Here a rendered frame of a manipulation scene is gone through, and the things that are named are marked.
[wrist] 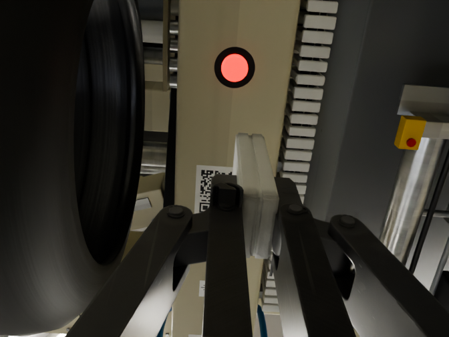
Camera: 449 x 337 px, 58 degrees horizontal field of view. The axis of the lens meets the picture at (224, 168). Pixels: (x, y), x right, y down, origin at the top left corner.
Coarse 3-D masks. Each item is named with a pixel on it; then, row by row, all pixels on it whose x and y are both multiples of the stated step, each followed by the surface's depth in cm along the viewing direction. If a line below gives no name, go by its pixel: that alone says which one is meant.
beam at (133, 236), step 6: (132, 234) 113; (138, 234) 113; (132, 240) 111; (126, 246) 108; (132, 246) 108; (126, 252) 106; (168, 318) 96; (72, 324) 97; (168, 324) 97; (54, 330) 98; (60, 330) 98; (66, 330) 97; (168, 330) 98; (168, 336) 99
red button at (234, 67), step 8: (232, 56) 45; (240, 56) 45; (224, 64) 45; (232, 64) 45; (240, 64) 45; (224, 72) 45; (232, 72) 45; (240, 72) 45; (232, 80) 46; (240, 80) 46
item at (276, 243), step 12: (276, 180) 19; (288, 180) 19; (288, 192) 18; (300, 204) 17; (276, 216) 16; (276, 228) 16; (324, 228) 15; (276, 240) 16; (324, 240) 15; (276, 252) 16; (336, 252) 15; (336, 264) 15; (348, 264) 15
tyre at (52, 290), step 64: (0, 0) 31; (64, 0) 36; (128, 0) 61; (0, 64) 31; (64, 64) 36; (128, 64) 77; (0, 128) 31; (64, 128) 37; (128, 128) 81; (0, 192) 32; (64, 192) 38; (128, 192) 73; (0, 256) 34; (64, 256) 40; (0, 320) 39; (64, 320) 48
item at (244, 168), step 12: (240, 132) 22; (240, 144) 20; (240, 156) 19; (252, 156) 19; (240, 168) 18; (252, 168) 18; (240, 180) 17; (252, 180) 17; (252, 192) 16; (252, 204) 16; (252, 216) 16; (252, 228) 16; (252, 240) 16; (252, 252) 17
